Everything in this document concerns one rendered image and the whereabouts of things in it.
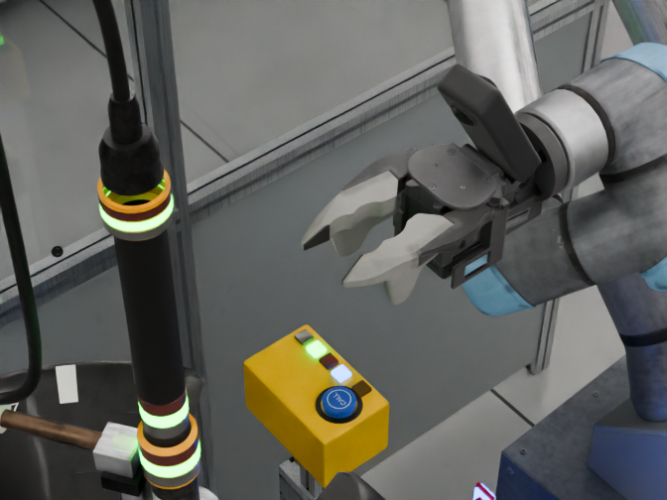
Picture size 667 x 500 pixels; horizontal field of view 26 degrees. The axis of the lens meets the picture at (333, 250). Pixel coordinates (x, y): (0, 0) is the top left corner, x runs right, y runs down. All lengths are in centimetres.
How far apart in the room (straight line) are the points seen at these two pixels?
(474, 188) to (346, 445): 68
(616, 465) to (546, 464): 9
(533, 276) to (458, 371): 166
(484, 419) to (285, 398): 138
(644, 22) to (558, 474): 57
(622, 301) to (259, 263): 78
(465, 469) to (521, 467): 123
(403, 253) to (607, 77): 25
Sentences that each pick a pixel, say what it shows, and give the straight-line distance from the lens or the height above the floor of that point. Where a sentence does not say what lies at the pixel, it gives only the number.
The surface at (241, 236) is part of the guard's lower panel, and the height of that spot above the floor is 88.
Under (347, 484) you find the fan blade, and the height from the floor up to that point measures 121.
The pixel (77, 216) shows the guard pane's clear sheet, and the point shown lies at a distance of 195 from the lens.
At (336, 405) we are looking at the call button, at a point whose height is 108.
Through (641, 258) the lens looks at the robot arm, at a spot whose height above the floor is 155.
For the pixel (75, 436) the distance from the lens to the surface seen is 109.
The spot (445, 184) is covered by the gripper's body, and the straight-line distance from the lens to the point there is 108.
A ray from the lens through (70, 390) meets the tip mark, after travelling 127.
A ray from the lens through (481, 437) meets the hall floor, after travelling 302.
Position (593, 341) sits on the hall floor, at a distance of 322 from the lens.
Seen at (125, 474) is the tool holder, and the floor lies 153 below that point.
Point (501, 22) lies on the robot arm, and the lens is 136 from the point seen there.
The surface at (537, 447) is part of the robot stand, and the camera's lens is 176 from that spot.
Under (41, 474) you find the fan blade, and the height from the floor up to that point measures 137.
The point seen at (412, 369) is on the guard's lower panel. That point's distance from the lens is 275.
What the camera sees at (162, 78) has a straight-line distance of 188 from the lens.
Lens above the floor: 241
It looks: 46 degrees down
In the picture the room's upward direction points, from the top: straight up
